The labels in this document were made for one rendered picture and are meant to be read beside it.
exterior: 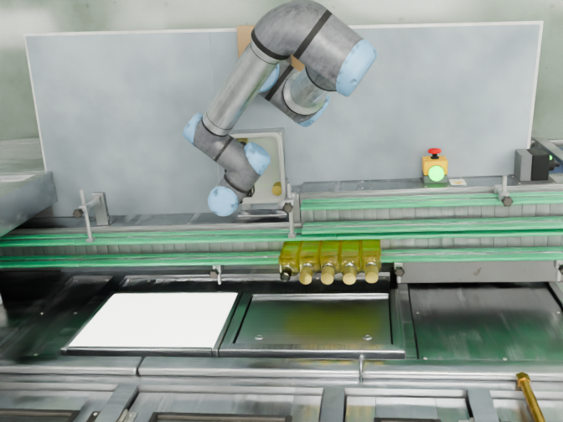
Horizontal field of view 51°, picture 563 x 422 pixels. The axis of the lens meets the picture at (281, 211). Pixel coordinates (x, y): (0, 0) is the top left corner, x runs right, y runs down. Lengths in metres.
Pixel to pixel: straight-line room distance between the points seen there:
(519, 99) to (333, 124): 0.55
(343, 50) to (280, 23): 0.14
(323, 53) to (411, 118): 0.71
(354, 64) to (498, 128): 0.80
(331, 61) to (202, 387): 0.81
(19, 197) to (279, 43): 1.07
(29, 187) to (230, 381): 0.96
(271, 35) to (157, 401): 0.87
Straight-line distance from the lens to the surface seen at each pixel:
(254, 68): 1.32
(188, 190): 2.03
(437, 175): 1.83
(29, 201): 2.06
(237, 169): 1.47
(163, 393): 1.53
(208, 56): 1.92
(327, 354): 1.52
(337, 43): 1.23
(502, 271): 1.94
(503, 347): 1.64
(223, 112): 1.40
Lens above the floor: 2.61
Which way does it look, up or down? 70 degrees down
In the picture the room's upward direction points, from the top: 157 degrees counter-clockwise
